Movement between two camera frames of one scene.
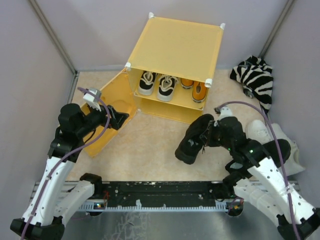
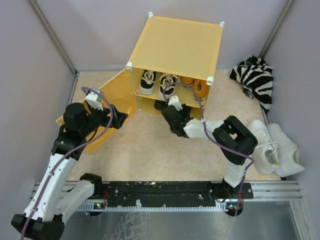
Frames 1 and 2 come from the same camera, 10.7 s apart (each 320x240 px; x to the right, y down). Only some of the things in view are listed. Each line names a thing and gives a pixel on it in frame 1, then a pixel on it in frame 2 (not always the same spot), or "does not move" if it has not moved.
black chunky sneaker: (191, 144) -> (159, 105)
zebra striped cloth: (256, 76) does not move
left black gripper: (117, 118) does not move
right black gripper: (205, 136) -> (184, 111)
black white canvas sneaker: (146, 84) does not move
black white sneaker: (166, 87) does not move
